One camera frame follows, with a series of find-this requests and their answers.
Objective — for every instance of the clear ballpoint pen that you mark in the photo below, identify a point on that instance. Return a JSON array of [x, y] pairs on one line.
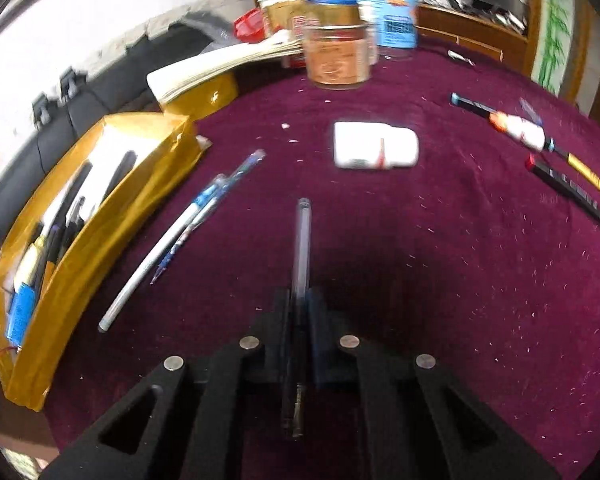
[[302, 250]]

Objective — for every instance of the black marker red cap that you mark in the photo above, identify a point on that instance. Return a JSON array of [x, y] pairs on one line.
[[570, 192]]

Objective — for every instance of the black marker white print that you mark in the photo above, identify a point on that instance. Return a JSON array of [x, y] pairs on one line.
[[70, 200]]

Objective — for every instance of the black binder clip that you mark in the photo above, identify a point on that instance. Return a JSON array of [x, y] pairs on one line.
[[42, 109], [73, 82]]

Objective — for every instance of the white pen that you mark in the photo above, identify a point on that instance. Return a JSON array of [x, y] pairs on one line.
[[155, 255]]

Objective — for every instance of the yellow black pen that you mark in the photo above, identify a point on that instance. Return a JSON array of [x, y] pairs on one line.
[[30, 260]]

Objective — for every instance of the gold cardboard box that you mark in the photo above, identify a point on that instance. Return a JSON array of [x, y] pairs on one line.
[[105, 240]]

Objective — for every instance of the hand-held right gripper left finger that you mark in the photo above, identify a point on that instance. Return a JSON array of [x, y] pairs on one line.
[[282, 327]]

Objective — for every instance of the stack of white paper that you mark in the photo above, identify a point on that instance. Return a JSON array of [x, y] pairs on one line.
[[215, 67]]

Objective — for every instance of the black marker blue cap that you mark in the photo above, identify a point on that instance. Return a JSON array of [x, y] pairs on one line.
[[472, 105]]

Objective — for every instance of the clear jar orange label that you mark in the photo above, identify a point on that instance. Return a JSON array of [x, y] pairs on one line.
[[337, 57]]

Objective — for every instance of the white glue bottle orange cap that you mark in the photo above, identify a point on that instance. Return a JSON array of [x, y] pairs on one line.
[[522, 131]]

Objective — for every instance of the blue clear pen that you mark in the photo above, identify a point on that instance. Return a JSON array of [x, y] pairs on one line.
[[215, 200]]

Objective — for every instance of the long black marker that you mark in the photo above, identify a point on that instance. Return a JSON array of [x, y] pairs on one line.
[[72, 230]]

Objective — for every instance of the maroon tablecloth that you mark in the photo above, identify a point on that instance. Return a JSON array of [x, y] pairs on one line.
[[455, 285]]

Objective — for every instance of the wooden cabinet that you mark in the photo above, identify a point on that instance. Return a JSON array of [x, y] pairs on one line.
[[480, 30]]

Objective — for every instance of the clear blue wrapper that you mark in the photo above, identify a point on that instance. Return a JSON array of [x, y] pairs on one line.
[[530, 110]]

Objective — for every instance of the black leather sofa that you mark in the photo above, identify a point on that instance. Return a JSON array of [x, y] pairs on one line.
[[105, 90]]

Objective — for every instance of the jar with red blue lid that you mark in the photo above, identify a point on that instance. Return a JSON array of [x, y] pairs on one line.
[[330, 5]]

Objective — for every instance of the blue eraser box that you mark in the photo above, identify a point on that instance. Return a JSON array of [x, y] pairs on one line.
[[24, 312]]

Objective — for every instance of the gold box lid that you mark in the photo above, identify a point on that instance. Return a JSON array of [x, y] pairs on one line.
[[210, 95]]

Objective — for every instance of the white eraser block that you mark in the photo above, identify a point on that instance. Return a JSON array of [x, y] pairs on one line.
[[365, 145]]

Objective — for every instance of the clear jar blue label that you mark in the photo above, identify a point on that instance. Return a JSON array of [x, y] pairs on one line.
[[392, 20]]

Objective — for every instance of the bamboo painting panel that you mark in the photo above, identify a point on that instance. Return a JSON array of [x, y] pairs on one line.
[[557, 35]]

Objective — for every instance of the red plastic cup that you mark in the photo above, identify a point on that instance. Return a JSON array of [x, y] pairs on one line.
[[250, 25]]

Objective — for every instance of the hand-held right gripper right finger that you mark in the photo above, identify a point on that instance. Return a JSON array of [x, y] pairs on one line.
[[316, 332]]

